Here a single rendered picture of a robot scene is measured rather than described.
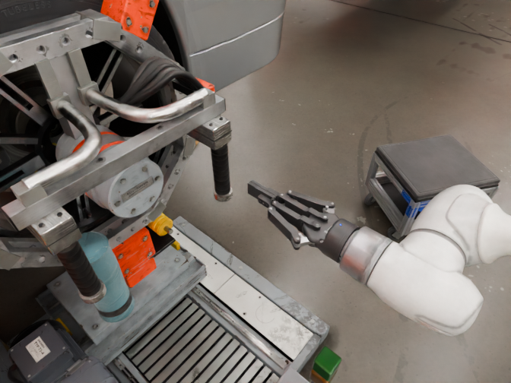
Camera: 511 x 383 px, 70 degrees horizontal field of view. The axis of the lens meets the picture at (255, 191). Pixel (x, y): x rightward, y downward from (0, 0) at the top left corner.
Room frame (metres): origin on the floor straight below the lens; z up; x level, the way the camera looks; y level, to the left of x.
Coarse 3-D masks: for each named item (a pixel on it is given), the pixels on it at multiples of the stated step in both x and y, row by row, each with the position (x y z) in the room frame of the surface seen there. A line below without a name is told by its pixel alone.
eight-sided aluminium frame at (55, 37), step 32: (32, 32) 0.64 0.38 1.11; (64, 32) 0.64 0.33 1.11; (96, 32) 0.67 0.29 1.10; (128, 32) 0.73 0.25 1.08; (0, 64) 0.55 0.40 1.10; (32, 64) 0.58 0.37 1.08; (160, 160) 0.79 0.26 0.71; (160, 192) 0.72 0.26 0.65; (128, 224) 0.63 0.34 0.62; (0, 256) 0.43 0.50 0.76; (32, 256) 0.46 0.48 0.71
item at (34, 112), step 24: (96, 48) 0.98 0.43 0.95; (96, 72) 0.78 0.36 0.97; (120, 72) 0.95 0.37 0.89; (24, 96) 0.65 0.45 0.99; (120, 96) 0.97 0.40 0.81; (48, 120) 0.66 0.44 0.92; (96, 120) 0.74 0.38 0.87; (120, 120) 0.95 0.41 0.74; (48, 144) 0.68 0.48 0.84; (24, 168) 0.60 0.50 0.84; (0, 192) 0.55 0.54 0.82; (0, 216) 0.57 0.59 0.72; (72, 216) 0.66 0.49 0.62; (96, 216) 0.67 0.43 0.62
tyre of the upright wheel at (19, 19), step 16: (0, 0) 0.65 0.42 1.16; (16, 0) 0.67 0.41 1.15; (32, 0) 0.69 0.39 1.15; (48, 0) 0.71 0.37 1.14; (64, 0) 0.73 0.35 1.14; (80, 0) 0.75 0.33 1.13; (96, 0) 0.78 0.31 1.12; (0, 16) 0.64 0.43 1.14; (16, 16) 0.66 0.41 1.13; (32, 16) 0.68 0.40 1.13; (48, 16) 0.70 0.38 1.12; (0, 32) 0.64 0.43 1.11; (160, 48) 0.88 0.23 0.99
